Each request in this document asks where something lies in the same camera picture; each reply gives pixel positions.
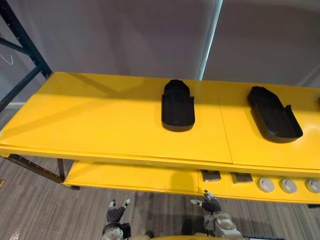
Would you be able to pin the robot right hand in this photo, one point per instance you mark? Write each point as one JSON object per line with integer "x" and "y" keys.
{"x": 210, "y": 203}

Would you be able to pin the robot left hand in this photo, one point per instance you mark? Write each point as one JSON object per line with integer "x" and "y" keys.
{"x": 114, "y": 214}

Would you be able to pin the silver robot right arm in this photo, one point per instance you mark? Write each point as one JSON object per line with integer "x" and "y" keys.
{"x": 222, "y": 225}

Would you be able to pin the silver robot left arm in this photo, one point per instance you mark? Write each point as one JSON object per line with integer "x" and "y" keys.
{"x": 115, "y": 231}

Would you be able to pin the yellow shelf board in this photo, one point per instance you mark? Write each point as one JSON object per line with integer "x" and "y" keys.
{"x": 160, "y": 120}
{"x": 190, "y": 181}

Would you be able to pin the square metal block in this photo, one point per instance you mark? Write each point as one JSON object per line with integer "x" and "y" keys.
{"x": 241, "y": 178}
{"x": 211, "y": 175}

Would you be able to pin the yellow robot torso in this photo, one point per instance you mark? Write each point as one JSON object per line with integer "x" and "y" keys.
{"x": 183, "y": 237}

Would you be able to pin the round grey cap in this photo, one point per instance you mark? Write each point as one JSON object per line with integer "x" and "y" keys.
{"x": 265, "y": 184}
{"x": 313, "y": 185}
{"x": 288, "y": 185}

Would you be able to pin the black plastic housing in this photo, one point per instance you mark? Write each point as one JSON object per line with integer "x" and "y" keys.
{"x": 274, "y": 115}
{"x": 177, "y": 105}

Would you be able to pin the dark metal rack frame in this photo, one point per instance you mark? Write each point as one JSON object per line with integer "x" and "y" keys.
{"x": 22, "y": 82}

